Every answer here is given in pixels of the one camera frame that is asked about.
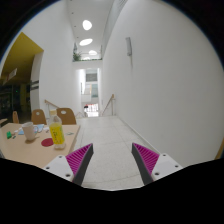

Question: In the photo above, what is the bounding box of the white ceramic mug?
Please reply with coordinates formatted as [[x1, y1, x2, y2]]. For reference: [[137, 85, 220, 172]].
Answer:
[[22, 122, 39, 141]]

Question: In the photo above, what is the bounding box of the wooden stair handrail right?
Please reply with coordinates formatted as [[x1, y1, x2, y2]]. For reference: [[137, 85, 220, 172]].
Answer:
[[101, 94, 115, 116]]

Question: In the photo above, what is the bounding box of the green small object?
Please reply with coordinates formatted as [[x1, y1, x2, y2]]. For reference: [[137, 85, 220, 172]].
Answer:
[[6, 131, 12, 139]]

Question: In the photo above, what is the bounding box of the green balcony plant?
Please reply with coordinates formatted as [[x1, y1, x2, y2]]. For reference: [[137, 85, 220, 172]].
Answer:
[[73, 51, 81, 62]]

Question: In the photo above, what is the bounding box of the wooden stair handrail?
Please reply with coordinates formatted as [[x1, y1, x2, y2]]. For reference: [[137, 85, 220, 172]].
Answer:
[[101, 94, 115, 116], [44, 99, 59, 109]]

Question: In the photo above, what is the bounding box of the wooden chair left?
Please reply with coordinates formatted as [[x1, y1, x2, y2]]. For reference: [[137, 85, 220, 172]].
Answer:
[[12, 111, 19, 124]]

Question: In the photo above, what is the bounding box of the wooden chair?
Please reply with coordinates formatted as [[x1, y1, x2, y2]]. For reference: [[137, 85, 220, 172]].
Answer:
[[31, 109, 46, 125], [12, 111, 19, 124], [57, 108, 76, 125]]

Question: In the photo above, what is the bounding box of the red round coaster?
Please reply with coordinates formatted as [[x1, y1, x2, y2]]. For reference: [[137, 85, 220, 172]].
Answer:
[[41, 138, 53, 147]]

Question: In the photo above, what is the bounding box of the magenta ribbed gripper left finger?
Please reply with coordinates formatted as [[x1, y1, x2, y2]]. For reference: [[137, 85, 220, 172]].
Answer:
[[43, 142, 95, 187]]

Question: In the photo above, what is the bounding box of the wooden stair handrail left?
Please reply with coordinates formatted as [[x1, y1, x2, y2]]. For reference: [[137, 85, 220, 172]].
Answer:
[[44, 99, 59, 109]]

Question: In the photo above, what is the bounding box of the yellow drink plastic bottle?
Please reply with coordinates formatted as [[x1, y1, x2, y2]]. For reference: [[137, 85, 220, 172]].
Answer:
[[49, 109, 66, 149]]

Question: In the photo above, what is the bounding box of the blue paper sheet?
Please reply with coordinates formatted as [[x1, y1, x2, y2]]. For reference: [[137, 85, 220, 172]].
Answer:
[[18, 124, 44, 135]]

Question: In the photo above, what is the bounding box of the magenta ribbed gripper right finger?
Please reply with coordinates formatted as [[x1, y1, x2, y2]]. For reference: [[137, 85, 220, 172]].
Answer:
[[131, 142, 184, 186]]

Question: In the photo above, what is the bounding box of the wooden chair right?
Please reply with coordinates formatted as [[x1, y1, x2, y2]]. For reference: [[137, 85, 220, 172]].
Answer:
[[57, 108, 76, 125]]

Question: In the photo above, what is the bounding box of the wooden chair middle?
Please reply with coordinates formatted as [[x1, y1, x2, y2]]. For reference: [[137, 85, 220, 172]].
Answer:
[[31, 109, 46, 125]]

